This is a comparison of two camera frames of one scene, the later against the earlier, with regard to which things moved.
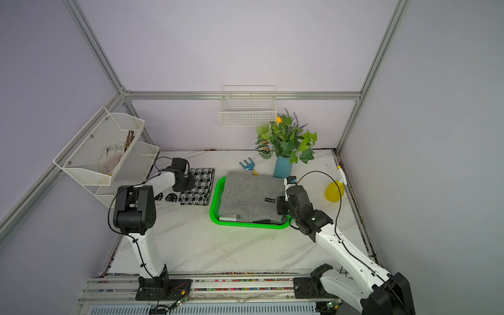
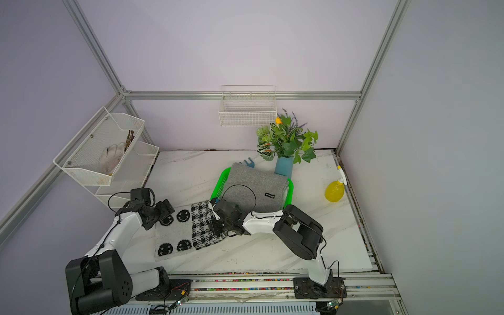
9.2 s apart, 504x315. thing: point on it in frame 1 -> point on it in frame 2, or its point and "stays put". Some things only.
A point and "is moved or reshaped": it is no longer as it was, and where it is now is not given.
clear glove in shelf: [111, 156] stays put
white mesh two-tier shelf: [109, 156] stays put
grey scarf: [251, 197] is moved or reshaped
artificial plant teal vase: [284, 140] stays put
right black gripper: [281, 205] -> [216, 226]
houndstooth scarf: [199, 194] -> [201, 217]
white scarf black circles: [168, 194] -> [173, 233]
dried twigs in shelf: [129, 139] stays put
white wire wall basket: [243, 105] stays put
